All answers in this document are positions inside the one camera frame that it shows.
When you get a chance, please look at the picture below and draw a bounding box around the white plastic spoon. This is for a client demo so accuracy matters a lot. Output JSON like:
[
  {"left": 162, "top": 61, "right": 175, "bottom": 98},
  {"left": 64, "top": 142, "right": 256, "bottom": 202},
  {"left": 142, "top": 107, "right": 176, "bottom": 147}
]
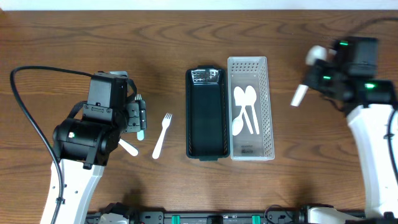
[
  {"left": 245, "top": 85, "right": 259, "bottom": 134},
  {"left": 234, "top": 86, "right": 254, "bottom": 134},
  {"left": 232, "top": 107, "right": 244, "bottom": 136},
  {"left": 290, "top": 45, "right": 327, "bottom": 107}
]

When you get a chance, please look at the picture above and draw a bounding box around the clear white plastic basket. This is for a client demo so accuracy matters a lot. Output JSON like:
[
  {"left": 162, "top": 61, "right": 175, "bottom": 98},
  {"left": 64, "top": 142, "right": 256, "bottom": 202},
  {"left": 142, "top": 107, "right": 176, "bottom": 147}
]
[{"left": 227, "top": 57, "right": 275, "bottom": 161}]

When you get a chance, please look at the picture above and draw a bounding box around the white fork under arm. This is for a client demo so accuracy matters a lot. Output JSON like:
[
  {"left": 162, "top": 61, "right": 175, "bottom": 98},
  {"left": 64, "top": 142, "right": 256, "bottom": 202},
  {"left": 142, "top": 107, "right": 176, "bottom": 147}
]
[{"left": 119, "top": 139, "right": 139, "bottom": 157}]

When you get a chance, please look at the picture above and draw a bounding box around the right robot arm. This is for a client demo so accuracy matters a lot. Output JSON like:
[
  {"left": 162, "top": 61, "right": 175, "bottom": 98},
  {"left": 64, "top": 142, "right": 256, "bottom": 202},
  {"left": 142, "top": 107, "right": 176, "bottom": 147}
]
[{"left": 295, "top": 58, "right": 397, "bottom": 223}]

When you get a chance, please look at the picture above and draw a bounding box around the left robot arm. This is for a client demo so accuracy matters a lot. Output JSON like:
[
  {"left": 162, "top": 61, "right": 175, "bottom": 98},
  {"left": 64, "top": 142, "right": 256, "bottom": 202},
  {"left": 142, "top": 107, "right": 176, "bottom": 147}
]
[{"left": 40, "top": 101, "right": 139, "bottom": 223}]

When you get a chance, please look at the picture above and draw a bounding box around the light blue plastic fork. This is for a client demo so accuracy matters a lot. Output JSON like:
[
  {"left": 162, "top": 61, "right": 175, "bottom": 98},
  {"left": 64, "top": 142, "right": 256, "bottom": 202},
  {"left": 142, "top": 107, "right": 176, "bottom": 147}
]
[{"left": 137, "top": 130, "right": 145, "bottom": 141}]

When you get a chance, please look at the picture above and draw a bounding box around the white plastic fork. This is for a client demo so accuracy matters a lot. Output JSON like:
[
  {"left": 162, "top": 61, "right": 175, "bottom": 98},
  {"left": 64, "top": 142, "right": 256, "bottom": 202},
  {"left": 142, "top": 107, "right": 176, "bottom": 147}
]
[{"left": 152, "top": 113, "right": 172, "bottom": 159}]

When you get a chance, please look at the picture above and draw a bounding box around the dark green plastic basket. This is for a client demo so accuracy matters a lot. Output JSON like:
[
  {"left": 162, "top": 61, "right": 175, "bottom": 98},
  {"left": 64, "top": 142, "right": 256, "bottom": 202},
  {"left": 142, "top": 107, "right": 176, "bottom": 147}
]
[{"left": 185, "top": 65, "right": 229, "bottom": 161}]

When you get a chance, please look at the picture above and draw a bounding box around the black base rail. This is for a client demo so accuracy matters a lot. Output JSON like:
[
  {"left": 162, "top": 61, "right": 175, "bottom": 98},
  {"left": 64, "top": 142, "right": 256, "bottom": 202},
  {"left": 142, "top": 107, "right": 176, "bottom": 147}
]
[{"left": 84, "top": 203, "right": 306, "bottom": 224}]

